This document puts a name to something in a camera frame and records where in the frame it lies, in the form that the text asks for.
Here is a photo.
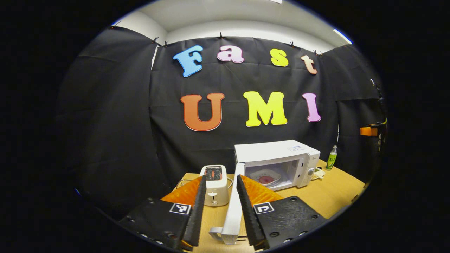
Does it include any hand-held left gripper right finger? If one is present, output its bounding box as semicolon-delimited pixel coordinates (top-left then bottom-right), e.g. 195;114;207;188
236;175;327;251

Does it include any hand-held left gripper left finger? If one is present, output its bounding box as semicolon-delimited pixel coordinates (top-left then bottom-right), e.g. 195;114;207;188
118;175;207;251

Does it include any white food tray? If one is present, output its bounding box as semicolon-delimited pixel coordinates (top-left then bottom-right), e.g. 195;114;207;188
249;169;282;187

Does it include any white microwave oven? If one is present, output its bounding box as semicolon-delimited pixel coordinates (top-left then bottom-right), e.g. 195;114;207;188
208;140;321;245

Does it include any white toaster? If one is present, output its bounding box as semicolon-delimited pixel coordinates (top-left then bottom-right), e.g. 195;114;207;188
199;165;229;207

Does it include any green drink bottle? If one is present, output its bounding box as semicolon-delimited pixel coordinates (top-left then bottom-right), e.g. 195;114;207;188
325;145;338;171

